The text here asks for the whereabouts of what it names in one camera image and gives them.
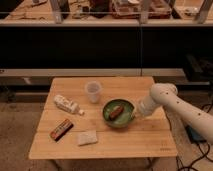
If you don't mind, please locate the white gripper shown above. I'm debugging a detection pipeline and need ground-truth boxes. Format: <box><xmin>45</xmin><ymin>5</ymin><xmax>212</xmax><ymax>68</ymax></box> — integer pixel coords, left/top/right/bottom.
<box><xmin>132</xmin><ymin>95</ymin><xmax>159</xmax><ymax>118</ymax></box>

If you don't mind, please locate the green ceramic bowl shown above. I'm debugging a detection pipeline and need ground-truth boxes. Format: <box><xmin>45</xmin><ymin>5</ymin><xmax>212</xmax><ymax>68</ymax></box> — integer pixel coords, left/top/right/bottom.
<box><xmin>102</xmin><ymin>99</ymin><xmax>134</xmax><ymax>128</ymax></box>

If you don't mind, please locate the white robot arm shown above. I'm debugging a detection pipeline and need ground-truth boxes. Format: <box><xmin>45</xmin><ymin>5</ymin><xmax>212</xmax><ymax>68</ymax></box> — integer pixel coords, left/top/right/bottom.
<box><xmin>137</xmin><ymin>83</ymin><xmax>213</xmax><ymax>144</ymax></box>

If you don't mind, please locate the brown sausage in bowl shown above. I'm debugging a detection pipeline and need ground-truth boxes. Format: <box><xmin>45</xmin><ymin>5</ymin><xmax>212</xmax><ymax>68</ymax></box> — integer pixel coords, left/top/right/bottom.
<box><xmin>109</xmin><ymin>106</ymin><xmax>124</xmax><ymax>120</ymax></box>

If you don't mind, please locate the clear plastic cup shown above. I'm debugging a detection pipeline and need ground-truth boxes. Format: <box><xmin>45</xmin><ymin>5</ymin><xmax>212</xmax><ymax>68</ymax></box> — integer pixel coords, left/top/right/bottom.
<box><xmin>85</xmin><ymin>81</ymin><xmax>101</xmax><ymax>103</ymax></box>

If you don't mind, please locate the beige sponge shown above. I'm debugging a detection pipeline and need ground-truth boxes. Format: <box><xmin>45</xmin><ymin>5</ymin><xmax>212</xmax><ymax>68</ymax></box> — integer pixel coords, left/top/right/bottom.
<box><xmin>77</xmin><ymin>130</ymin><xmax>98</xmax><ymax>146</ymax></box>

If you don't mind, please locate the wooden table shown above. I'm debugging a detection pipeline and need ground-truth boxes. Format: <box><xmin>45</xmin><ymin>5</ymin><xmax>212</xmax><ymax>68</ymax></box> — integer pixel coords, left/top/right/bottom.
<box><xmin>29</xmin><ymin>77</ymin><xmax>177</xmax><ymax>159</ymax></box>

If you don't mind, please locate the brown chocolate bar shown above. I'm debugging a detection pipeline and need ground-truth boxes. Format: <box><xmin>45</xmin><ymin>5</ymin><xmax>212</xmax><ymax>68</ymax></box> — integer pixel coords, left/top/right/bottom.
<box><xmin>50</xmin><ymin>119</ymin><xmax>74</xmax><ymax>141</ymax></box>

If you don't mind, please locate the white plastic bottle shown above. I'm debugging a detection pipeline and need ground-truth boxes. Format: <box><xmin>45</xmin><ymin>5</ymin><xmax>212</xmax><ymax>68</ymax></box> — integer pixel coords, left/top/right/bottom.
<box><xmin>54</xmin><ymin>95</ymin><xmax>84</xmax><ymax>115</ymax></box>

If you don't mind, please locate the long workbench shelf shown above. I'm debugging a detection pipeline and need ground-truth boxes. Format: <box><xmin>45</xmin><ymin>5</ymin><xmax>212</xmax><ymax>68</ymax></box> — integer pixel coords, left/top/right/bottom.
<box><xmin>0</xmin><ymin>0</ymin><xmax>213</xmax><ymax>27</ymax></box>

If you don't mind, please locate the black cable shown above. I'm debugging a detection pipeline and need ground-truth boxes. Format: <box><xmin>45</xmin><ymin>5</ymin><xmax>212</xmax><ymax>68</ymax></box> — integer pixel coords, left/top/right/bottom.
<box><xmin>175</xmin><ymin>103</ymin><xmax>213</xmax><ymax>171</ymax></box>

